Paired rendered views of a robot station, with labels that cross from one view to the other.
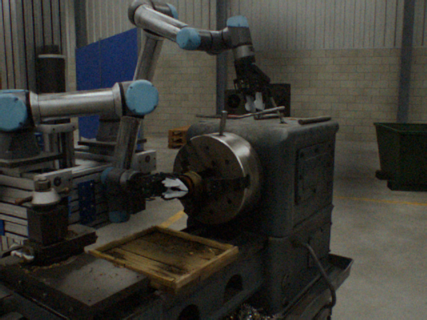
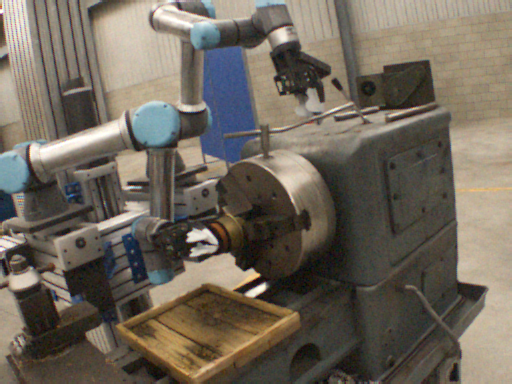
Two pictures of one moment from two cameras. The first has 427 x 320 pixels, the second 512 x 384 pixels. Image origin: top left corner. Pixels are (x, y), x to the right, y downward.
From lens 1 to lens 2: 41 cm
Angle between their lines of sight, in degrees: 14
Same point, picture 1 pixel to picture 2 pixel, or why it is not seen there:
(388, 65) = not seen: outside the picture
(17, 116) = (18, 176)
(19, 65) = (43, 109)
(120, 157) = (155, 201)
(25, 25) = (44, 64)
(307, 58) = (443, 29)
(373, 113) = not seen: outside the picture
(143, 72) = (186, 84)
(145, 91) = (156, 115)
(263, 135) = (329, 147)
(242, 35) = (275, 16)
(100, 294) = not seen: outside the picture
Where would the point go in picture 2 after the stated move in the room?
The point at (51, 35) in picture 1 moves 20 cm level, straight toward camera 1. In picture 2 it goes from (76, 66) to (62, 62)
